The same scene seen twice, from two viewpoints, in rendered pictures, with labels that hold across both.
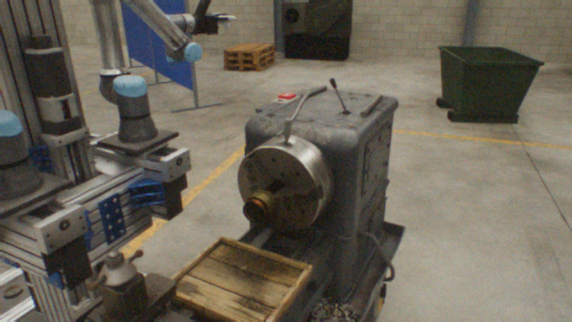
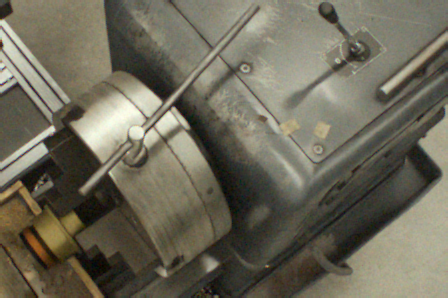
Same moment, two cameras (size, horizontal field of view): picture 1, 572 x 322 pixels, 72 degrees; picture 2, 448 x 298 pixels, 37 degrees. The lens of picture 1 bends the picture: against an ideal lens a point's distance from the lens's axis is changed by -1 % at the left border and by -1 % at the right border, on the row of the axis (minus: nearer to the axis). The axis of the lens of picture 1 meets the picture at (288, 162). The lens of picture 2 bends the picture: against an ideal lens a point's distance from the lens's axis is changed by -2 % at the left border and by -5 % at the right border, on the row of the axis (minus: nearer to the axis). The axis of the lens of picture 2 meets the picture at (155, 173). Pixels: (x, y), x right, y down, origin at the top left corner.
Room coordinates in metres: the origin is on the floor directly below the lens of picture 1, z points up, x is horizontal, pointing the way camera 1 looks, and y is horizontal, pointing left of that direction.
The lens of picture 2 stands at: (0.91, -0.16, 2.11)
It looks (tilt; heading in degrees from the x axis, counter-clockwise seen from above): 71 degrees down; 25
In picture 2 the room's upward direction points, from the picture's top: straight up
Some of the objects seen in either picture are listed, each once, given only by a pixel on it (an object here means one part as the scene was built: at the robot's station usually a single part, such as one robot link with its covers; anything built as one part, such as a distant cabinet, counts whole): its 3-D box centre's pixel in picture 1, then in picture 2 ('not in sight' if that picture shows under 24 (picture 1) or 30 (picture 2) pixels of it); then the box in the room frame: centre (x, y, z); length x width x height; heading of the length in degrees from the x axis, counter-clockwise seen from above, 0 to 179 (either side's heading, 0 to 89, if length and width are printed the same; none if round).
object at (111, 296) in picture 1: (125, 291); not in sight; (0.71, 0.37, 1.07); 0.07 x 0.07 x 0.10; 62
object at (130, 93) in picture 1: (130, 95); not in sight; (1.50, 0.60, 1.33); 0.13 x 0.12 x 0.14; 42
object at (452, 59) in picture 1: (479, 84); not in sight; (5.52, -2.69, 0.43); 1.34 x 0.94 x 0.85; 174
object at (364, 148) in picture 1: (324, 149); (309, 47); (1.58, -0.16, 1.06); 0.59 x 0.48 x 0.39; 152
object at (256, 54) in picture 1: (249, 56); not in sight; (9.38, 0.85, 0.22); 1.25 x 0.86 x 0.44; 164
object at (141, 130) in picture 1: (136, 124); not in sight; (1.50, 0.59, 1.21); 0.15 x 0.15 x 0.10
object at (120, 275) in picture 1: (117, 268); not in sight; (0.71, 0.38, 1.13); 0.08 x 0.08 x 0.03
